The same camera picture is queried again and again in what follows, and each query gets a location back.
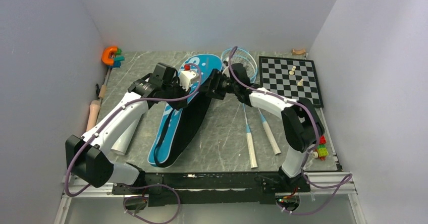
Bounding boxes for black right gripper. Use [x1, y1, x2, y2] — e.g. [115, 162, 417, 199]
[196, 69, 239, 100]

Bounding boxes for blue racket bag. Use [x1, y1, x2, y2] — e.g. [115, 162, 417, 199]
[147, 54, 223, 168]

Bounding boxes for white shuttlecock tube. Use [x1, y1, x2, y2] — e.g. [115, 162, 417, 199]
[111, 118, 141, 155]

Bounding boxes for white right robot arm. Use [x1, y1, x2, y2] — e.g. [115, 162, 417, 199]
[199, 64, 325, 191]

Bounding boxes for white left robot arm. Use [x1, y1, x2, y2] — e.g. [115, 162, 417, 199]
[65, 63, 203, 194]

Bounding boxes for green blue toy blocks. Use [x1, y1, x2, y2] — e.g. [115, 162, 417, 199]
[110, 48, 125, 68]

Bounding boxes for cream chess pawn upper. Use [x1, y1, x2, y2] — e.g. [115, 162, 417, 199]
[289, 66, 297, 75]

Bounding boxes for cream chess pawn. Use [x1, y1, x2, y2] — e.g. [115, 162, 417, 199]
[289, 66, 297, 75]
[297, 79, 304, 86]

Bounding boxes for black white chessboard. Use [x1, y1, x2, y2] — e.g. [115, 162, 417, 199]
[258, 56, 324, 108]

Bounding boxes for cream chess pawn lower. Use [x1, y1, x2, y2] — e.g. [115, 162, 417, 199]
[297, 79, 304, 86]

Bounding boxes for orange C-shaped toy block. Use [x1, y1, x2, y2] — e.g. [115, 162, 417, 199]
[101, 46, 119, 66]

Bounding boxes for wooden arch block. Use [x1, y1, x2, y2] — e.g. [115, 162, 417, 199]
[291, 48, 306, 55]

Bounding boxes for colourful brick toy car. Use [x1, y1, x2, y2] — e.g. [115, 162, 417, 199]
[312, 135, 329, 161]

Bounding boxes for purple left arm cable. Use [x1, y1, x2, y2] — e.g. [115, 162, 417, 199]
[64, 63, 203, 224]

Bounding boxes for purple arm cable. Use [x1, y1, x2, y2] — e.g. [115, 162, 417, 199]
[64, 63, 203, 224]
[227, 46, 353, 216]

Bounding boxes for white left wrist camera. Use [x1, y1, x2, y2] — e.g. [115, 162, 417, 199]
[178, 64, 200, 91]

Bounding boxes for beige handle tool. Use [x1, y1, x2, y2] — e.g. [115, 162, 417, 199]
[86, 100, 101, 132]

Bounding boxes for black base frame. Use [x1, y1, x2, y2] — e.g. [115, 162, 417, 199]
[112, 171, 310, 207]

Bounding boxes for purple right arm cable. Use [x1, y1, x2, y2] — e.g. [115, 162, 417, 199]
[227, 46, 353, 216]

